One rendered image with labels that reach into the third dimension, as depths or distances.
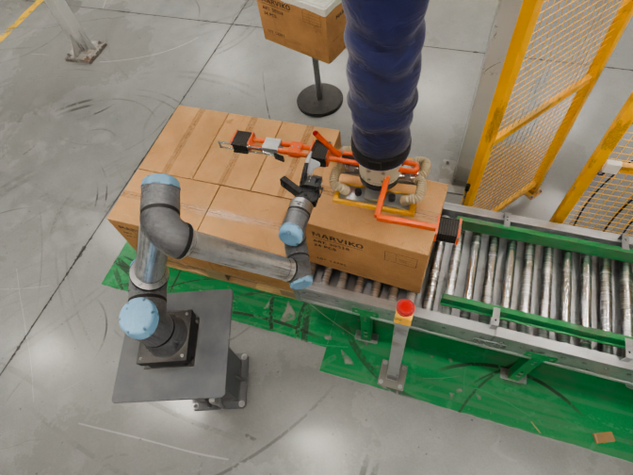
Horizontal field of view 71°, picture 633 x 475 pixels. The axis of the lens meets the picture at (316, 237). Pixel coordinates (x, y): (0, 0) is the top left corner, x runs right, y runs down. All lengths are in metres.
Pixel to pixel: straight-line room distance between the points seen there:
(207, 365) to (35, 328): 1.73
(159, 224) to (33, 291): 2.42
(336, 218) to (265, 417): 1.27
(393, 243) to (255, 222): 0.93
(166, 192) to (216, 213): 1.30
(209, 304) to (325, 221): 0.67
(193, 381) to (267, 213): 1.05
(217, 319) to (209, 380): 0.27
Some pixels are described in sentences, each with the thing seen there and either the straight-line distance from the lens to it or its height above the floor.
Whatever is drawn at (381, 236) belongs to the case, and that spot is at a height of 0.95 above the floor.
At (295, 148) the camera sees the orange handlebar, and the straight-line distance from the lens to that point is 1.88.
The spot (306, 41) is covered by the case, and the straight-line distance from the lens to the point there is 3.36.
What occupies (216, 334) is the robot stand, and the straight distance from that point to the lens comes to 2.11.
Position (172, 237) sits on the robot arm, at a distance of 1.36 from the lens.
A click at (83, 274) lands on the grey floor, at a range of 3.56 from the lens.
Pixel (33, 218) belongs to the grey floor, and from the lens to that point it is 4.10.
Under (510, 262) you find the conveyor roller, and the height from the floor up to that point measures 0.55.
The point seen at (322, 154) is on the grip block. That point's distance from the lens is 1.84.
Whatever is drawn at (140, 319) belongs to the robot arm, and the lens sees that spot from 1.84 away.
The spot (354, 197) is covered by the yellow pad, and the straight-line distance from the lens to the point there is 1.84.
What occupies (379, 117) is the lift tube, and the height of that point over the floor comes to 1.62.
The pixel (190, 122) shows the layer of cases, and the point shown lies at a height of 0.54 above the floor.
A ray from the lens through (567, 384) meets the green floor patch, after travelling 2.93.
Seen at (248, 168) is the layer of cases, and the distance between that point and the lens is 2.85.
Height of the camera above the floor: 2.65
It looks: 58 degrees down
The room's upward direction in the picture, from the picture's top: 11 degrees counter-clockwise
